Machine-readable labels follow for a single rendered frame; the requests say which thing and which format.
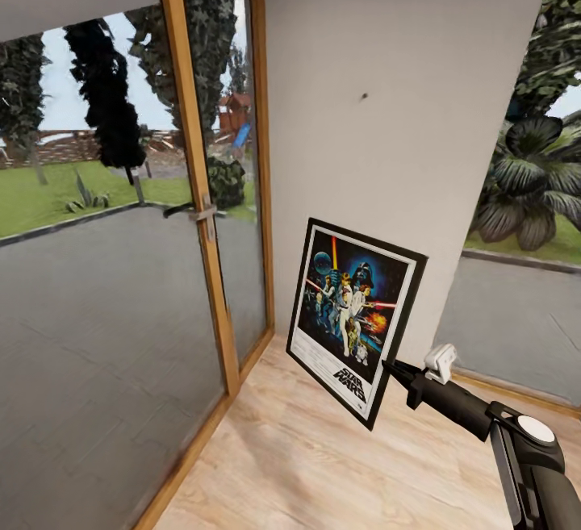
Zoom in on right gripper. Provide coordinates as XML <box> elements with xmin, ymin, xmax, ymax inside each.
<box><xmin>382</xmin><ymin>359</ymin><xmax>472</xmax><ymax>427</ymax></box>

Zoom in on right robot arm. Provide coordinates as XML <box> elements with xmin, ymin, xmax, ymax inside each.
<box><xmin>382</xmin><ymin>343</ymin><xmax>581</xmax><ymax>530</ymax></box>

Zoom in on poster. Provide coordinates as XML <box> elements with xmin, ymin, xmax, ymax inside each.
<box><xmin>286</xmin><ymin>218</ymin><xmax>428</xmax><ymax>432</ymax></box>

